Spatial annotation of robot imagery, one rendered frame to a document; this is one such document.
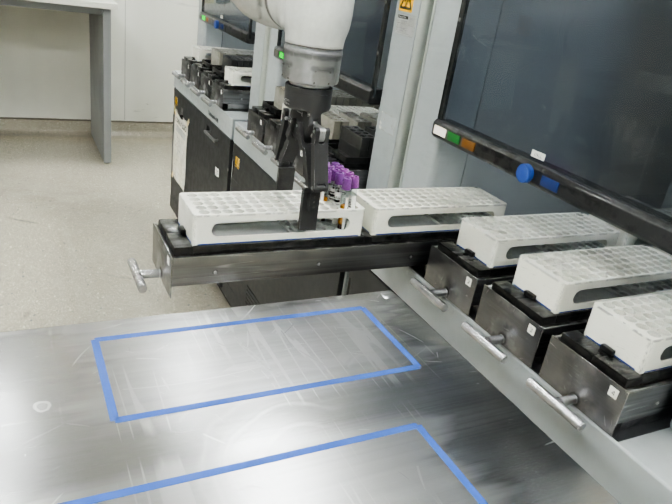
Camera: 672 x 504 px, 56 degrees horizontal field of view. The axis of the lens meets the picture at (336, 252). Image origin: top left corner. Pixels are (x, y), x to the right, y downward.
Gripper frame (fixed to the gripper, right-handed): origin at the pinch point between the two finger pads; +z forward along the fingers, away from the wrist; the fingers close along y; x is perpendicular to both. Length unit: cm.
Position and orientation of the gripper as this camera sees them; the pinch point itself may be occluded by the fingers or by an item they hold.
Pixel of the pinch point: (295, 204)
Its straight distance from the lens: 107.5
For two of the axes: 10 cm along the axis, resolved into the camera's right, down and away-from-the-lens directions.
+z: -1.3, 9.0, 4.0
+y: 4.4, 4.2, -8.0
